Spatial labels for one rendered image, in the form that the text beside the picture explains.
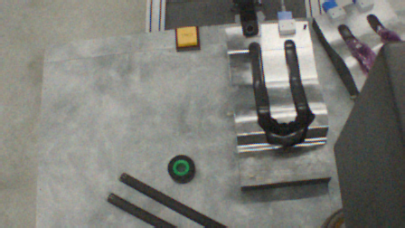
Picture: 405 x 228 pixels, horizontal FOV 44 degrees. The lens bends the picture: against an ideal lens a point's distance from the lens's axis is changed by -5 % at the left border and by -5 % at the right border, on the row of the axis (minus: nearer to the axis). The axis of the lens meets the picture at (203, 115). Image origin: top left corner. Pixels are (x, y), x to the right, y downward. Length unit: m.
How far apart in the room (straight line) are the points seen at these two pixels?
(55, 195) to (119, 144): 0.26
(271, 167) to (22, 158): 1.47
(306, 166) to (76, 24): 1.72
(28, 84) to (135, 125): 1.24
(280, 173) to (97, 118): 0.60
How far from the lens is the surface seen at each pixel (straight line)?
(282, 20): 1.63
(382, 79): 0.33
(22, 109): 2.72
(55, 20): 2.91
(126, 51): 1.74
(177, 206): 1.44
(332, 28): 1.70
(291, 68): 1.58
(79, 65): 1.76
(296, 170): 1.48
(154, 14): 2.49
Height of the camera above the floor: 2.28
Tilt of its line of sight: 67 degrees down
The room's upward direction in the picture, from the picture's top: 11 degrees counter-clockwise
